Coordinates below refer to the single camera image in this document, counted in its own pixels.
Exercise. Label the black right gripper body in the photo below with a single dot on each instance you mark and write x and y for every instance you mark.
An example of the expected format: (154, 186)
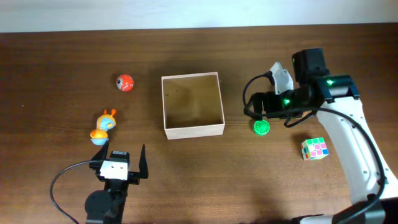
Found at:
(277, 105)

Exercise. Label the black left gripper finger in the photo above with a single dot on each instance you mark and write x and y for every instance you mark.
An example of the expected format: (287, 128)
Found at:
(102, 153)
(143, 167)

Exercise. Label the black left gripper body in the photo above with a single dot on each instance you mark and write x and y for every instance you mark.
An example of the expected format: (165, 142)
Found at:
(132, 178)

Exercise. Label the colourful puzzle cube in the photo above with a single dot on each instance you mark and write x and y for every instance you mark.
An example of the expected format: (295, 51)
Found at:
(314, 149)

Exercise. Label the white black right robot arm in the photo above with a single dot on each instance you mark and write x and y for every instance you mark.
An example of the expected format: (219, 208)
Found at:
(335, 101)

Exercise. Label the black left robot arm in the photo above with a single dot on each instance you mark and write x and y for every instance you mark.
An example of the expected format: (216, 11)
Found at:
(107, 205)

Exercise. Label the blue orange snail toy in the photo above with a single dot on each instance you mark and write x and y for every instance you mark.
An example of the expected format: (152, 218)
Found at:
(104, 123)

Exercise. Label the green lattice ball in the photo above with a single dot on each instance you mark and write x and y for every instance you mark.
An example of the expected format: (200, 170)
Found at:
(261, 127)

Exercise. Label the beige open cardboard box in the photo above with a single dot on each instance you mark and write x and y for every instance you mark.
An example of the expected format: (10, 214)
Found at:
(192, 106)

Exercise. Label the red grey toy ball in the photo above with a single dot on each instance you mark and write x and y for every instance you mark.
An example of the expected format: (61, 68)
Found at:
(125, 82)

